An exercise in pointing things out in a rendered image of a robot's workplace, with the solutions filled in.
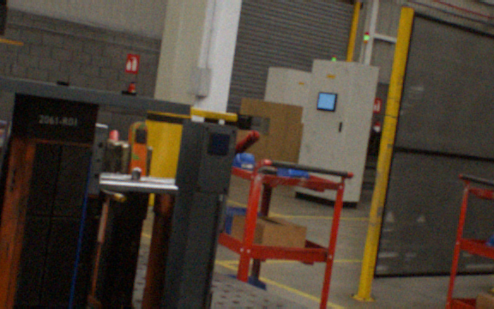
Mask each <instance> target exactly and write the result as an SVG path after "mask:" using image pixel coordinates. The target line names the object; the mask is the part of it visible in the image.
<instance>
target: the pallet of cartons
mask: <svg viewBox="0 0 494 309"><path fill-rule="evenodd" d="M303 109H304V107H303V106H295V105H290V104H283V103H276V102H269V101H262V100H248V98H242V103H241V109H240V114H242V115H248V116H254V117H260V118H270V122H269V128H268V134H264V133H259V135H260V139H259V140H258V141H257V142H256V143H255V144H254V145H252V146H251V147H250V148H249V149H248V150H246V151H245V153H246V154H249V155H254V157H255V162H258V161H259V160H262V159H265V160H276V161H281V162H288V163H294V164H298V163H299V156H300V150H301V143H302V137H303V131H304V123H301V122H302V116H303ZM248 134H249V132H248V131H241V130H238V133H237V139H236V144H237V143H238V142H241V141H242V140H243V139H244V138H245V137H246V135H248Z"/></svg>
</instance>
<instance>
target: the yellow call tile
mask: <svg viewBox="0 0 494 309"><path fill-rule="evenodd" d="M191 116H197V117H202V118H204V121H203V122H207V123H212V124H220V119H221V120H228V121H234V122H235V121H236V120H237V115H236V114H230V113H223V112H212V110H206V109H198V108H191Z"/></svg>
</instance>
